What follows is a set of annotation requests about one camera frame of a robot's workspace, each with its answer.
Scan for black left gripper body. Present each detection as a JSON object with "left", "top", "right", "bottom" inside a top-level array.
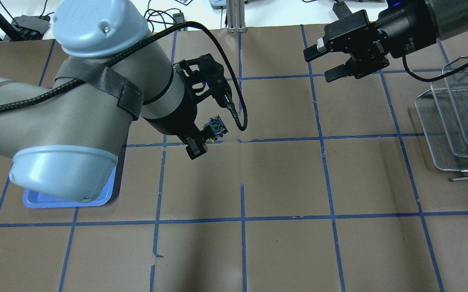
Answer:
[{"left": 142, "top": 71, "right": 197, "bottom": 141}]

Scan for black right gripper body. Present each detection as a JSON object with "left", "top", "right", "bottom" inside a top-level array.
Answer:
[{"left": 324, "top": 0, "right": 436, "bottom": 78}]

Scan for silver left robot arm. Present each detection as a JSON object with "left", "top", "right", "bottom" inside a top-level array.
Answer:
[{"left": 0, "top": 0, "right": 200, "bottom": 203}]

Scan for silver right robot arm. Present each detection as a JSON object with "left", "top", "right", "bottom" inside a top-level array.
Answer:
[{"left": 303, "top": 0, "right": 468, "bottom": 82}]

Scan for blue plastic tray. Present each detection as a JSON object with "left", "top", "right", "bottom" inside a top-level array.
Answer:
[{"left": 21, "top": 167, "right": 117, "bottom": 209}]

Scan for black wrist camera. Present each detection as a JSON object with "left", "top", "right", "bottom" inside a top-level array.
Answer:
[{"left": 173, "top": 54, "right": 235, "bottom": 110}]

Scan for aluminium frame post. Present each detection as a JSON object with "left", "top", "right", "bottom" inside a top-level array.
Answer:
[{"left": 226, "top": 0, "right": 247, "bottom": 33}]

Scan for wire mesh shelf rack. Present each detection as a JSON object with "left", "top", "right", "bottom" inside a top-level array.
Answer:
[{"left": 414, "top": 68, "right": 468, "bottom": 181}]

